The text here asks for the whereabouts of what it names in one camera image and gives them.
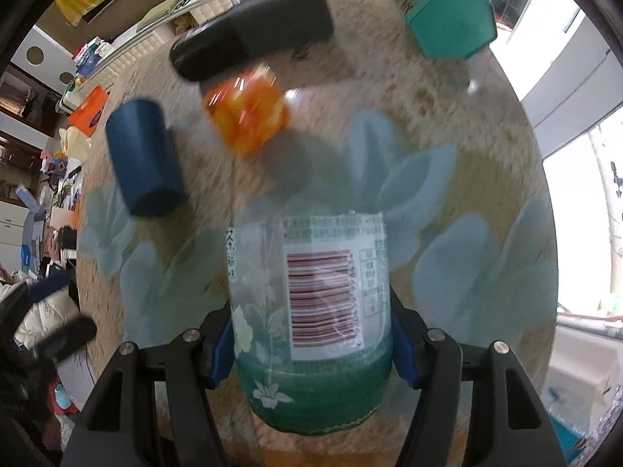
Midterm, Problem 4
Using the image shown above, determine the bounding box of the orange patterned cup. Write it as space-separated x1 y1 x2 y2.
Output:
202 64 291 156

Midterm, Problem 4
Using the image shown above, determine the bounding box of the white cardboard box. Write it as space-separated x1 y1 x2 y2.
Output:
542 327 622 435

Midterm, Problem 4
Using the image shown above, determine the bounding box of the dark blue plastic cup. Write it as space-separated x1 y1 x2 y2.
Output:
106 98 188 218

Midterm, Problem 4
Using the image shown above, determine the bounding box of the orange tissue pack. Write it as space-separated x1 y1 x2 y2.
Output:
68 86 108 137

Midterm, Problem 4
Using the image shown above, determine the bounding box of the teal hexagonal box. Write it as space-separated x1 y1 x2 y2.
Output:
395 0 497 60

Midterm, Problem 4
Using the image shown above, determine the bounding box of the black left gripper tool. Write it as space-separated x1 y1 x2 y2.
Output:
1 273 96 402

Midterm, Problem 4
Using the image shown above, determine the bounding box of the clear green plastic cup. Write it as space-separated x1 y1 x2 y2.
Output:
226 212 393 435

